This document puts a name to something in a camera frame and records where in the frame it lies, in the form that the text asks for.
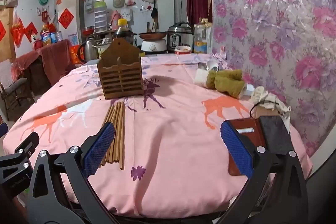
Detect silver pressure cooker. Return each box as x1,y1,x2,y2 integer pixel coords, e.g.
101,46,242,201
167,21,195,53

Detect olive and cream plush cloth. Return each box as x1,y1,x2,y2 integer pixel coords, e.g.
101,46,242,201
194,68,247,98

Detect pink printed tablecloth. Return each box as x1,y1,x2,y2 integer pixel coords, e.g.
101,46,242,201
3,52,314,216

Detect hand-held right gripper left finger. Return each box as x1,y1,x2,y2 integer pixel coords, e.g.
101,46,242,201
26,121,124,224

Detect wooden chopstick holder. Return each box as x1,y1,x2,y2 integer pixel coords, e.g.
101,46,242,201
97,38,145,100

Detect bundle of wooden chopsticks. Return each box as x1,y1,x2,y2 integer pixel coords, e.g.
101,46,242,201
100,101,126,171

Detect brown leather wallet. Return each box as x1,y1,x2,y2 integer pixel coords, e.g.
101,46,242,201
228,118,264,176

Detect floral plastic wall sheet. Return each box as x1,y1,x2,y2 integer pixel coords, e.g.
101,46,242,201
209,0,336,159

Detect white refrigerator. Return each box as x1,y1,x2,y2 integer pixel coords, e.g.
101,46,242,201
56,0,86,56

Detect stacked container with green lid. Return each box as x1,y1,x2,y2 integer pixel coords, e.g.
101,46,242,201
93,0,108,33

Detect yellow cooking oil bottle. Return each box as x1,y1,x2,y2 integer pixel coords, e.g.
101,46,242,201
40,25,52,46

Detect clear cooking oil bottle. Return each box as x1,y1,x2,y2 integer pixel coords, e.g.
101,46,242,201
193,17,213,54

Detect wooden door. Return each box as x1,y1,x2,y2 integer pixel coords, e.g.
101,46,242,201
0,7,15,62

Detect black cord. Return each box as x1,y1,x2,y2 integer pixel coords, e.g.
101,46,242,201
249,100,282,119

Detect pink thermos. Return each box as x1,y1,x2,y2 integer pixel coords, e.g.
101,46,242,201
110,10,120,31

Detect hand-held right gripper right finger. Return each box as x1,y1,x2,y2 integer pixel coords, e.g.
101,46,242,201
215,120,309,224

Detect brown frying pan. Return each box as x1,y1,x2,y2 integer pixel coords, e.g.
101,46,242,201
138,30,168,40

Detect white electric cooker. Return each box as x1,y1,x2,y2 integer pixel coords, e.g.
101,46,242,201
141,39,168,54

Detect dark sauce bottle yellow cap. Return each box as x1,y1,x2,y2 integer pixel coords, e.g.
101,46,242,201
115,18,135,46

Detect red and white bowl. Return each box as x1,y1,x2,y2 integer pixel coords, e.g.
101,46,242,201
174,46,193,55

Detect red cloth covered table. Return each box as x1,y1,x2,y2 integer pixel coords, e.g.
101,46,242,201
13,40,77,78

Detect black power bank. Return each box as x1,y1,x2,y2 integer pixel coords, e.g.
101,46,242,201
259,115,295,157

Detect red hanging ornaments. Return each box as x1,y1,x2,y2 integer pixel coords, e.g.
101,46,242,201
41,9,57,24

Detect chair with grey cushion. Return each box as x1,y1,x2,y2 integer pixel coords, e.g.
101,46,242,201
0,78,35,121

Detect cardboard box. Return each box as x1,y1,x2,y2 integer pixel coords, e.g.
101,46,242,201
253,105,282,120

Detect white crumpled cloth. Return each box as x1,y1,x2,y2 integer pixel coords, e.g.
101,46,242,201
249,87,291,112

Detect stainless steel kettle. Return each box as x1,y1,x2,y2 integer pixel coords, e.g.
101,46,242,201
78,38,99,62

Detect white hanging bag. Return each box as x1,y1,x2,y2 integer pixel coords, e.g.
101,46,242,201
120,7,133,23

